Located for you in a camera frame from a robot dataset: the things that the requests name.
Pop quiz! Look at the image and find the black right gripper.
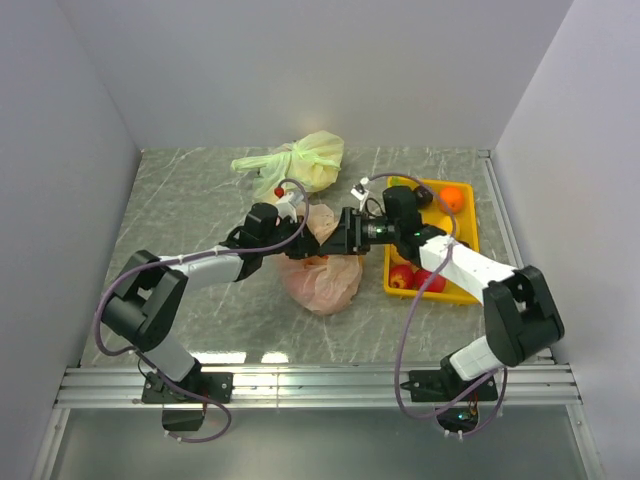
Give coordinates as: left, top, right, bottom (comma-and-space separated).
318, 206, 401, 255

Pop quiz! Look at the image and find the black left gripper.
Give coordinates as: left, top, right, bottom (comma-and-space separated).
260, 215, 322, 260

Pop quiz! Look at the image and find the translucent orange plastic bag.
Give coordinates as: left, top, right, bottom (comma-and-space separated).
275, 202, 363, 316

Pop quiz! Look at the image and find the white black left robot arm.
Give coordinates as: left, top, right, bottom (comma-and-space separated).
94, 201, 318, 402

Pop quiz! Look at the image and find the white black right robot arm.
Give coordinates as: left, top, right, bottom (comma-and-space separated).
319, 185, 565, 400

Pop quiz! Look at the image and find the red yellow fake apple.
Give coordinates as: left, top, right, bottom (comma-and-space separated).
388, 265, 414, 289

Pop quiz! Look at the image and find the tied green plastic bag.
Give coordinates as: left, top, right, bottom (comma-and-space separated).
231, 130, 345, 203

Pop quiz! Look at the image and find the dark purple fake plum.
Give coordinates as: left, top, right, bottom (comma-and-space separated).
413, 186, 434, 209

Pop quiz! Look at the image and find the yellow plastic fruit tray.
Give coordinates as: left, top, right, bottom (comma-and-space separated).
383, 179, 480, 305

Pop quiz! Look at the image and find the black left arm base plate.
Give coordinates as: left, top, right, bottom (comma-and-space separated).
141, 372, 234, 404

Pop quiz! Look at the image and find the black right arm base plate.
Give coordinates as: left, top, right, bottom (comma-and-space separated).
400, 370, 498, 403

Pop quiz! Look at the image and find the aluminium rail frame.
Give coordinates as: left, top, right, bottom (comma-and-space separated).
29, 149, 606, 480

